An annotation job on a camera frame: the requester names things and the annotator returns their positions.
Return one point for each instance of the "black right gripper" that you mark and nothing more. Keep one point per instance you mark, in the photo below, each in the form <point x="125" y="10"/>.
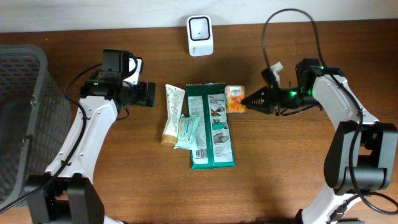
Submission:
<point x="267" y="99"/>

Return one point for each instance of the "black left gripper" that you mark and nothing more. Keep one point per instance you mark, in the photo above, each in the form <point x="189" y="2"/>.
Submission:
<point x="150" y="94"/>

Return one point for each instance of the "orange tissue pack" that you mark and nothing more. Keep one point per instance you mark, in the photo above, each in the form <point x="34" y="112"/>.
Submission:
<point x="234" y="96"/>

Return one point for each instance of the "white cream tube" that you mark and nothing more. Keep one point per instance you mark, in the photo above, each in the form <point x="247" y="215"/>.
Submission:
<point x="174" y="97"/>

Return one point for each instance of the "green glove package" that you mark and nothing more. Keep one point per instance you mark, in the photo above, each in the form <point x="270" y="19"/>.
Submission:
<point x="214" y="144"/>

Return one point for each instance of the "light green wipes pack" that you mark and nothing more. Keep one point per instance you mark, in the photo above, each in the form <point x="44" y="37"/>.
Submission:
<point x="187" y="133"/>

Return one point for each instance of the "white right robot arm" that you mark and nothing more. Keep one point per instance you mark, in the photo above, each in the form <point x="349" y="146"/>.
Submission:
<point x="361" y="156"/>

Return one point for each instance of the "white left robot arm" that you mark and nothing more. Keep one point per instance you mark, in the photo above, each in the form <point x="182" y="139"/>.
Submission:
<point x="65" y="192"/>

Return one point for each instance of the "white barcode scanner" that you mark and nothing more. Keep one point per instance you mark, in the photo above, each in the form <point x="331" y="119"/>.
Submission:
<point x="200" y="36"/>

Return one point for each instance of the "grey plastic basket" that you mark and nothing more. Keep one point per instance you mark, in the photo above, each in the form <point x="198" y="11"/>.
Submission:
<point x="35" y="117"/>

